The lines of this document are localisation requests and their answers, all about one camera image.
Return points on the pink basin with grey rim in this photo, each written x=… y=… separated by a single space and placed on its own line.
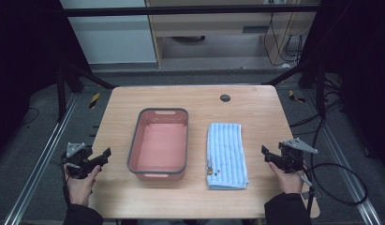
x=160 y=146

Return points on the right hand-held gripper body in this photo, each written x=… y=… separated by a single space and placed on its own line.
x=293 y=154

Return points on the round grey table grommet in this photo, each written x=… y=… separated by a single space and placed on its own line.
x=225 y=98

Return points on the black metal stand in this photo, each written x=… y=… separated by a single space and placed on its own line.
x=61 y=93
x=319 y=90

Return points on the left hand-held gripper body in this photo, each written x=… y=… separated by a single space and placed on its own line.
x=77 y=159

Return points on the yellow black tape strip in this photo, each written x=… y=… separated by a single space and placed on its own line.
x=295 y=97
x=94 y=100

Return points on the person's right hand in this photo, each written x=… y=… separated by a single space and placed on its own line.
x=287 y=181

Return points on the black horizontal frame bar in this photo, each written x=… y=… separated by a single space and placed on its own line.
x=180 y=10

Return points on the wooden desk frame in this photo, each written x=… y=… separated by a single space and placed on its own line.
x=218 y=23

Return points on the person's left hand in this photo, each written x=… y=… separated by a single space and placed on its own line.
x=81 y=187

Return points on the aluminium floor rail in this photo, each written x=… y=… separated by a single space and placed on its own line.
x=40 y=156
x=343 y=162

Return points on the white cabinet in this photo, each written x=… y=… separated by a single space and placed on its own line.
x=112 y=37

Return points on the blue striped folded towel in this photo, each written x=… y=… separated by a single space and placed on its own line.
x=226 y=154

